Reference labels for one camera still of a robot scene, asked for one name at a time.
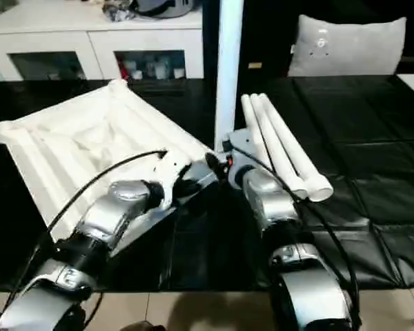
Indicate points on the white plastic table leg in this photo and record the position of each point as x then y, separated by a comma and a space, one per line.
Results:
258, 138
229, 69
290, 145
272, 138

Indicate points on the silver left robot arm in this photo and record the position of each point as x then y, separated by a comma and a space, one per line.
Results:
107, 213

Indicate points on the small gold label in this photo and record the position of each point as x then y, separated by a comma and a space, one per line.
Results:
255, 65

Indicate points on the black cabinet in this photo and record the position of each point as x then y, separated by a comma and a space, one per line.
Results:
269, 34

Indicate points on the black mat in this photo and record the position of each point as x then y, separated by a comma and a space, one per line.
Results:
365, 138

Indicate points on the dark robot left foot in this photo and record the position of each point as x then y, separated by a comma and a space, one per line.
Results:
145, 325

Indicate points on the dark bag on cabinet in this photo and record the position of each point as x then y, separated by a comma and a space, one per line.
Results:
165, 8

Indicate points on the grey cushion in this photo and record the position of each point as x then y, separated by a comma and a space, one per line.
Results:
348, 48

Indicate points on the white cabinet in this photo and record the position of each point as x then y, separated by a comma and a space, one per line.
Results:
89, 38

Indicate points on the dark clutter pile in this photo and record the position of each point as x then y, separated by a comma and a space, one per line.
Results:
117, 12

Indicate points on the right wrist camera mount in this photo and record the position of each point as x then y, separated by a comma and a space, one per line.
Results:
243, 145

